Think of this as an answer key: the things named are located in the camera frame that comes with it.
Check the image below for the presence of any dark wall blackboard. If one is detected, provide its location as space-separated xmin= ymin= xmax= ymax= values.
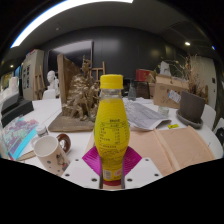
xmin=46 ymin=40 xmax=94 ymax=73

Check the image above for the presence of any brown cardboard box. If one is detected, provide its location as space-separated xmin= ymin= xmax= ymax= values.
xmin=152 ymin=73 xmax=189 ymax=109

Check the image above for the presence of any white spotted mug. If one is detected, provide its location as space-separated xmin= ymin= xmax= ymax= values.
xmin=32 ymin=134 xmax=72 ymax=177

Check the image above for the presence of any black bag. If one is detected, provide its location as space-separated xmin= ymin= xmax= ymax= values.
xmin=215 ymin=128 xmax=224 ymax=146

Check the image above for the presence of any yellow drink bottle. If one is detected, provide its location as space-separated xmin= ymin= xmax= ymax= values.
xmin=93 ymin=73 xmax=132 ymax=184

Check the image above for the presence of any brown tape roll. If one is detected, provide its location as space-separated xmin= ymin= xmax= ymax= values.
xmin=55 ymin=133 xmax=72 ymax=154

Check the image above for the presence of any white chair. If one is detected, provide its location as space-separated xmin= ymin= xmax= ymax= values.
xmin=41 ymin=88 xmax=58 ymax=100
xmin=212 ymin=116 xmax=224 ymax=148
xmin=199 ymin=103 xmax=218 ymax=131

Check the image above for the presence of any printed newspaper sheet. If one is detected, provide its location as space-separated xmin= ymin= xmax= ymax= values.
xmin=122 ymin=97 xmax=173 ymax=131

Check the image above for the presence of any white plaster figure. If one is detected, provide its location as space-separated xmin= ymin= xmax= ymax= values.
xmin=159 ymin=60 xmax=173 ymax=76

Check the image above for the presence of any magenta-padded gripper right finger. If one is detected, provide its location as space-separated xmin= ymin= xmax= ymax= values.
xmin=122 ymin=145 xmax=164 ymax=190

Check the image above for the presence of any white cabinet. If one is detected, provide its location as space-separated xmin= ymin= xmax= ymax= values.
xmin=20 ymin=49 xmax=45 ymax=101

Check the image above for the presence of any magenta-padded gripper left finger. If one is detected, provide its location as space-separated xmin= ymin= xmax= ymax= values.
xmin=61 ymin=145 xmax=103 ymax=190

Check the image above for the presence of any golden sculpture on wooden base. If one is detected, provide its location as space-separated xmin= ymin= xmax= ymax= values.
xmin=47 ymin=53 xmax=101 ymax=133

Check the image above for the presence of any small white-lidded jar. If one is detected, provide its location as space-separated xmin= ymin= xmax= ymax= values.
xmin=34 ymin=124 xmax=49 ymax=138

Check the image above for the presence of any beige wooden drawing board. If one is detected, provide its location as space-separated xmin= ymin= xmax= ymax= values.
xmin=84 ymin=124 xmax=216 ymax=178

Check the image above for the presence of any red box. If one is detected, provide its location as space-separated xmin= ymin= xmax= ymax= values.
xmin=135 ymin=68 xmax=153 ymax=83

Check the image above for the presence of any white plaster bust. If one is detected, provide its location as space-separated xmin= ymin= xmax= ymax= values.
xmin=45 ymin=69 xmax=61 ymax=98

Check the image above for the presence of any wooden easel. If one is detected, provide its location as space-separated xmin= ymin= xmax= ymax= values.
xmin=89 ymin=60 xmax=106 ymax=83
xmin=33 ymin=64 xmax=46 ymax=101

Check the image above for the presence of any black flat box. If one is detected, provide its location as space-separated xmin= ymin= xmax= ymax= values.
xmin=0 ymin=99 xmax=34 ymax=128
xmin=0 ymin=92 xmax=20 ymax=114

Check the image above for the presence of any clear plastic bottle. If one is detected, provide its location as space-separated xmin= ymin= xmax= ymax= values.
xmin=127 ymin=79 xmax=138 ymax=102

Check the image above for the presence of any flat round red coaster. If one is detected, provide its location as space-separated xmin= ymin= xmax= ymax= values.
xmin=102 ymin=179 xmax=123 ymax=187

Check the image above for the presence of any small glass cup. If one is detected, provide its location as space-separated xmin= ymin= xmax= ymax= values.
xmin=157 ymin=105 xmax=170 ymax=118

